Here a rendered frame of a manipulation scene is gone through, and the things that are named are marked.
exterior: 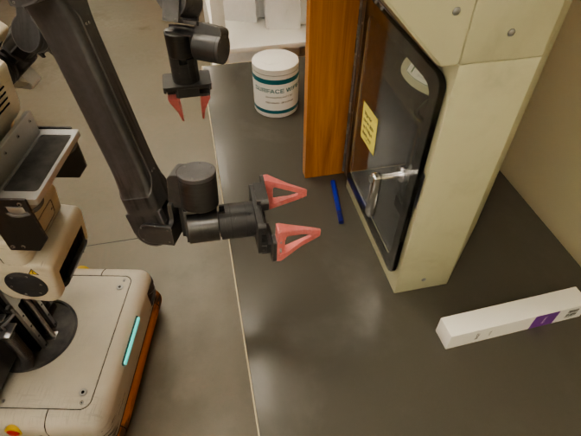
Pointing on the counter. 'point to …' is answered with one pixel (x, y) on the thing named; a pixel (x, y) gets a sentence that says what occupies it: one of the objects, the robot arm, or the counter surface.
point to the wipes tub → (275, 82)
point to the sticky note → (368, 127)
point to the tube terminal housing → (473, 132)
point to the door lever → (379, 188)
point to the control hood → (435, 25)
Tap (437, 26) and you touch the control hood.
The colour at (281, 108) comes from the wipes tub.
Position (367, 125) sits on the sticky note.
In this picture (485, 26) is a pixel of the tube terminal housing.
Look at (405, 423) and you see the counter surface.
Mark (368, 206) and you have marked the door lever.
